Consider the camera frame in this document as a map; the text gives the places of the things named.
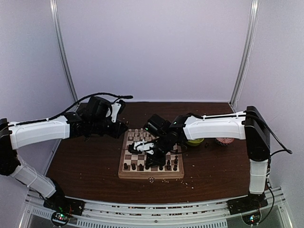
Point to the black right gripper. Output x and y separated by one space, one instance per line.
159 161

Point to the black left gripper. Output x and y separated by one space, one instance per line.
118 130

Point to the dark knight chess piece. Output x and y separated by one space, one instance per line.
168 165

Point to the dark rook chess piece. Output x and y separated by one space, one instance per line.
133 166

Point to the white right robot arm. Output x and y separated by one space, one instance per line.
248 125

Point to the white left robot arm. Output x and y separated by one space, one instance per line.
15 135

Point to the row of white chess pieces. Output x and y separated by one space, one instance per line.
138 135

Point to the wooden chess board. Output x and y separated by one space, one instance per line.
153 172

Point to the lime green bowl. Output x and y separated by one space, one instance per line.
195 142

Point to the red patterned bowl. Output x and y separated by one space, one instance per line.
224 141

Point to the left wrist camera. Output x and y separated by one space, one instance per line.
116 108

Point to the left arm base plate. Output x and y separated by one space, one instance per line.
68 206

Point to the aluminium front frame rail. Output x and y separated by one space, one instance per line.
204 214

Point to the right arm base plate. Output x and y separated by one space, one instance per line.
246 204

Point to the left aluminium corner post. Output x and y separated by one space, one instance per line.
62 51

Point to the aluminium corner post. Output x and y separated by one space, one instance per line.
62 51
244 63

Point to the right aluminium corner post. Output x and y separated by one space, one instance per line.
244 63

